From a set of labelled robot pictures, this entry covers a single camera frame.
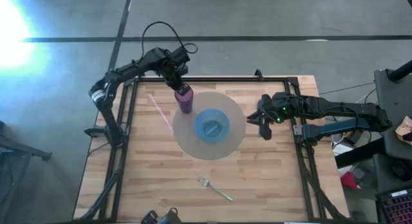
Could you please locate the brown paper box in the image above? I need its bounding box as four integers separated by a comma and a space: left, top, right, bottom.
395, 116, 412, 145

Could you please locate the dark metal stand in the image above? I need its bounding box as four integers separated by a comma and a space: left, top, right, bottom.
0, 120, 53, 224

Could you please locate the blue power box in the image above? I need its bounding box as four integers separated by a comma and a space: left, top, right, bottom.
346, 126, 366, 144

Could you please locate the grey cart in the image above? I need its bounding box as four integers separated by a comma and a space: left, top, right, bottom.
373, 68, 412, 160

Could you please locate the round grey placemat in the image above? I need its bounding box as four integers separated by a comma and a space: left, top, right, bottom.
172, 91, 247, 161

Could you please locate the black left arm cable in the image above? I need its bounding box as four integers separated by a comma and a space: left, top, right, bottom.
140, 21, 199, 59

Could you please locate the red item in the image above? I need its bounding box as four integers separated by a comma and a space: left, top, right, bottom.
341, 171, 360, 190

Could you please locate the keyboard with lit keys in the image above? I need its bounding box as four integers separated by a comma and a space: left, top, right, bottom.
375, 187, 412, 224

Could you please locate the light blue bowl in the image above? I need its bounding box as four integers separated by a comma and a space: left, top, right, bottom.
194, 107, 231, 144

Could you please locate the purple faceted plastic cup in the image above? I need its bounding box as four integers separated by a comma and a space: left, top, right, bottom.
174, 84, 194, 115

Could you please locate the black aluminium rig frame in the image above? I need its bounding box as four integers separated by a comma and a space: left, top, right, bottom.
79, 75, 347, 222

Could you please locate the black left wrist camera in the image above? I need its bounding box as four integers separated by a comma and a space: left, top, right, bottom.
172, 45, 191, 62

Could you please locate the pink drinking straw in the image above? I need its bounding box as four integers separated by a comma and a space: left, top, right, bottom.
148, 93, 174, 135

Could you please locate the white paper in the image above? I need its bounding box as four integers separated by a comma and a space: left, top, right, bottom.
333, 142, 355, 157

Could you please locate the black pole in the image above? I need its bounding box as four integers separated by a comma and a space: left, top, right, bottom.
388, 60, 412, 83

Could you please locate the black device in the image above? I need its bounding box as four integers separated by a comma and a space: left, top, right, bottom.
157, 207, 183, 224
140, 210, 158, 224

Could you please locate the black beam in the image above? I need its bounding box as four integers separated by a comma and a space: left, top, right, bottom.
334, 138, 387, 169

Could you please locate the silver metal fork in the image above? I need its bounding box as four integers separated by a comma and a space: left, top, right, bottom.
196, 176, 235, 203

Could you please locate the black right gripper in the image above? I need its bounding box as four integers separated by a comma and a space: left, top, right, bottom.
246, 91, 302, 142

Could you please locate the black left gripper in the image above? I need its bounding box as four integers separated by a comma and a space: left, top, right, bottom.
157, 58, 192, 94

